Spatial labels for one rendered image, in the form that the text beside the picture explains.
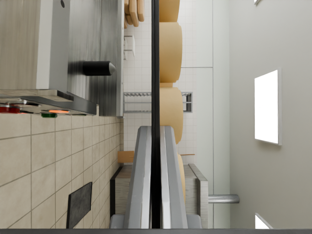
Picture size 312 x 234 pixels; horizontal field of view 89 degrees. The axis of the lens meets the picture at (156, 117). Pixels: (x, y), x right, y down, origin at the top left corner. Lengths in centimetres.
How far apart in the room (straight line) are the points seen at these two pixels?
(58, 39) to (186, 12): 513
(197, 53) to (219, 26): 96
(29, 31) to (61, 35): 3
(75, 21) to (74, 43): 4
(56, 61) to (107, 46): 33
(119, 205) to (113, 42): 363
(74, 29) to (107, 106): 19
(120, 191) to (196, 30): 445
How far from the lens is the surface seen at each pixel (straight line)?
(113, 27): 53
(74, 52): 37
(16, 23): 22
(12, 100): 27
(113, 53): 50
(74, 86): 35
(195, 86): 457
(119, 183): 371
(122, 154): 427
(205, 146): 463
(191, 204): 389
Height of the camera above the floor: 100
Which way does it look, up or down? level
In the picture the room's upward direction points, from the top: 90 degrees clockwise
